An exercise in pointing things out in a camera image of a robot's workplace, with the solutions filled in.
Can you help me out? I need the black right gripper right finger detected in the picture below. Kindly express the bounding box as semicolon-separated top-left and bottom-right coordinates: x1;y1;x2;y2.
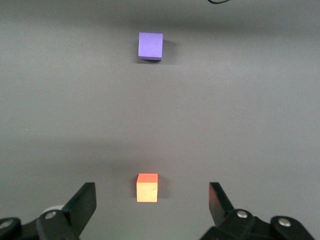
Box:
199;181;315;240

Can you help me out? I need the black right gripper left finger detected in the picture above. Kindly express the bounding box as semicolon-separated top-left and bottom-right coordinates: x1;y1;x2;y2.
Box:
0;182;98;240

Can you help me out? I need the orange foam cube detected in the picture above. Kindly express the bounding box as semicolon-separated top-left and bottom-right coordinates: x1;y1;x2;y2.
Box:
135;172;159;203

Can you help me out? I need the purple foam cube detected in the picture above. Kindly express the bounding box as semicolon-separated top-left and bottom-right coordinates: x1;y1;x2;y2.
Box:
137;32;164;62

